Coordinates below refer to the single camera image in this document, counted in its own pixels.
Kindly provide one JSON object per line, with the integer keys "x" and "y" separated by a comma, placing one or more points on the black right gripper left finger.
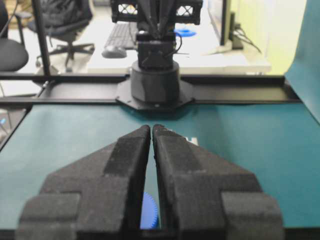
{"x": 96, "y": 197}

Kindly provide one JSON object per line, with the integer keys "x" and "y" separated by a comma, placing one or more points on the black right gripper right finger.
{"x": 205, "y": 197}

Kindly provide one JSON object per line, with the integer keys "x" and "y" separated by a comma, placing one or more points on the large blue plastic gear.
{"x": 149, "y": 213}

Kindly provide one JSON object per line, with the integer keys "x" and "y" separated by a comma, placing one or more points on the grey computer mouse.
{"x": 114, "y": 52}

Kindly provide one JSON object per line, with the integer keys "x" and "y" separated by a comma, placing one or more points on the white desk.
{"x": 198, "y": 54}

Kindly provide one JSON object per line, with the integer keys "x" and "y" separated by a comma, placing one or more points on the computer monitor stand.
{"x": 232, "y": 36}

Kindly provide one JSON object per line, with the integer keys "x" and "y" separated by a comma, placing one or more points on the teal backdrop sheet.
{"x": 304, "y": 72}

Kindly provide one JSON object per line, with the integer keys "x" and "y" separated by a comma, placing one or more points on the blue tape roll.
{"x": 185, "y": 32}

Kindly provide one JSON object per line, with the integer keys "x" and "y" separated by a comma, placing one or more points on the black computer keyboard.
{"x": 123, "y": 35}

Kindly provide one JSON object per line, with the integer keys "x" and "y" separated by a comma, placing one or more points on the black office chair left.
{"x": 13, "y": 54}

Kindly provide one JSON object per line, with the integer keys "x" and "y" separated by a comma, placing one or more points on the black office chair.
{"x": 13, "y": 54}
{"x": 64, "y": 20}

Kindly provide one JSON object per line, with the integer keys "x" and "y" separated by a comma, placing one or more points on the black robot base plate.
{"x": 156, "y": 99}

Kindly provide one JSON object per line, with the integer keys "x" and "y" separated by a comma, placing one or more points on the black aluminium frame rail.
{"x": 112, "y": 89}

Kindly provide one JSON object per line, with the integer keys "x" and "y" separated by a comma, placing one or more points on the black vertical frame post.
{"x": 48, "y": 69}

